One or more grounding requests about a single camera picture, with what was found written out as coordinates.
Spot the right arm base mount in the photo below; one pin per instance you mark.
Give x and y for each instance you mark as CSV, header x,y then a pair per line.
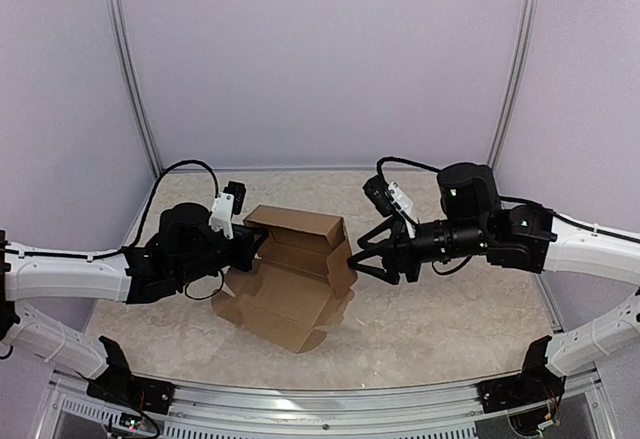
x,y
518,390

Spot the right aluminium frame post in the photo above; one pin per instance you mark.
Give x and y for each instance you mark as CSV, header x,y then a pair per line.
x,y
514,79

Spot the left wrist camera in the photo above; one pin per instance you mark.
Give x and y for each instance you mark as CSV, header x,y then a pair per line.
x,y
226,205

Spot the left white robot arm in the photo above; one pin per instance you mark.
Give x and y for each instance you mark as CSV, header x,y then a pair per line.
x,y
123,276

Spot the aluminium frame post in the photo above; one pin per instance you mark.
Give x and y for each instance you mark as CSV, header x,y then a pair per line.
x,y
126,63
514,79

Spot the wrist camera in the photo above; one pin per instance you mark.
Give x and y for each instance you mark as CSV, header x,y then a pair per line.
x,y
390,200
226,205

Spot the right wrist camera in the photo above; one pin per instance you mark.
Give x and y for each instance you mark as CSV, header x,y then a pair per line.
x,y
390,200

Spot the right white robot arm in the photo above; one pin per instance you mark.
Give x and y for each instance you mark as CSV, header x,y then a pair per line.
x,y
510,233

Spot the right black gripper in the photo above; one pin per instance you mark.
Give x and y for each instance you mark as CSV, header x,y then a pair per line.
x,y
390,274

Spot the brown cardboard box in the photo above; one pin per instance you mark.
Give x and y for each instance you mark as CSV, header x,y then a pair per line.
x,y
300,284

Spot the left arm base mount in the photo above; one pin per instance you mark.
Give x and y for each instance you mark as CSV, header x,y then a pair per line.
x,y
135,392

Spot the front aluminium rail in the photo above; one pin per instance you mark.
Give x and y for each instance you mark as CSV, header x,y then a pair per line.
x,y
445,410

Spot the left aluminium frame post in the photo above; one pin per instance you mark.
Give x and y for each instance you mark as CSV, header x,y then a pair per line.
x,y
126,63

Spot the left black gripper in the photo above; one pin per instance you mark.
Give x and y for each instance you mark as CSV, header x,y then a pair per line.
x,y
247,245

